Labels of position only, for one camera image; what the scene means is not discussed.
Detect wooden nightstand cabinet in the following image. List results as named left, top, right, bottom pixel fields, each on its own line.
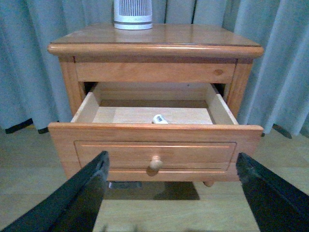
left=47, top=23, right=265, bottom=187

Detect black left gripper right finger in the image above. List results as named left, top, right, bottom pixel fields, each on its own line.
left=236, top=153, right=309, bottom=232

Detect white ribbed air purifier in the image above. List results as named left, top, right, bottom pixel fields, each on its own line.
left=113, top=0, right=153, bottom=30

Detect floor power outlet box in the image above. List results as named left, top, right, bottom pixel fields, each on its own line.
left=109, top=181, right=142, bottom=189

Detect wooden drawer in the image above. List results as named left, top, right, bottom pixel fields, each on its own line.
left=48, top=83, right=263, bottom=186

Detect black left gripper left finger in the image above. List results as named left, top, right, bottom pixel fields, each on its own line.
left=3, top=151, right=109, bottom=232

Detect white medicine bottle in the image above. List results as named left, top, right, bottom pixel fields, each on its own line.
left=152, top=114, right=168, bottom=124

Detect grey curtain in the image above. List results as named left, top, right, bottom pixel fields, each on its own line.
left=0, top=0, right=309, bottom=136

